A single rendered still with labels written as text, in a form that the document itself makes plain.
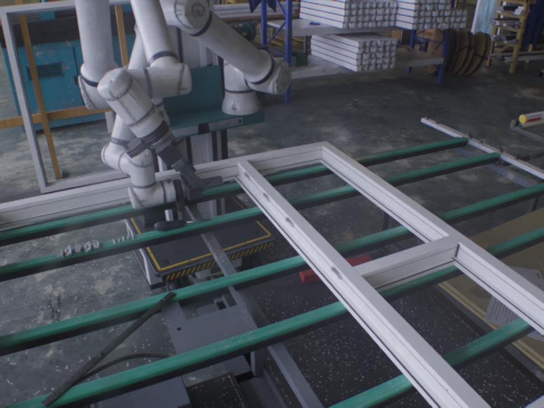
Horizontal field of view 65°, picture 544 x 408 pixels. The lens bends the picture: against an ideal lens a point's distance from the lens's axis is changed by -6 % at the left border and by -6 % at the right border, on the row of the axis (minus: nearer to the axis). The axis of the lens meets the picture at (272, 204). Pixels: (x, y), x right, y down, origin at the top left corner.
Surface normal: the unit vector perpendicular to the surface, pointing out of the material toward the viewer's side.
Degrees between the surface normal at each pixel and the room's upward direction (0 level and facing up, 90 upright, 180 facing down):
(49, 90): 90
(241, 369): 0
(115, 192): 90
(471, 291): 0
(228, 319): 0
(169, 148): 90
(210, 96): 90
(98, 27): 119
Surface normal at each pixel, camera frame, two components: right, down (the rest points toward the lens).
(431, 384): -0.91, 0.21
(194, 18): 0.76, 0.34
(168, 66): 0.24, -0.43
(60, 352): 0.00, -0.87
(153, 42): -0.19, -0.29
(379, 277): 0.42, 0.45
